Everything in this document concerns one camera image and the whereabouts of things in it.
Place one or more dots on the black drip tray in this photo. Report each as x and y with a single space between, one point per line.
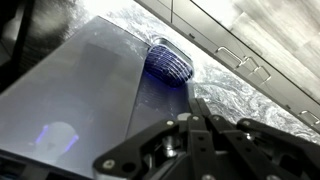
168 63

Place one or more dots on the silver black water dispenser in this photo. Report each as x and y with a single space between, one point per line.
83 99

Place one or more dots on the silver drawer pull handle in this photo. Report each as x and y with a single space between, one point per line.
309 117
231 54

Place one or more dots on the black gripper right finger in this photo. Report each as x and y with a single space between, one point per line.
250 150

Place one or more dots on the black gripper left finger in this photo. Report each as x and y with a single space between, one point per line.
166 150

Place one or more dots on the silver cabinet door handle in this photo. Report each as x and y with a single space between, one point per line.
249 60
263 73

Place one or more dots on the grey lower cabinet run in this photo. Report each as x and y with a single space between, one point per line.
192 19

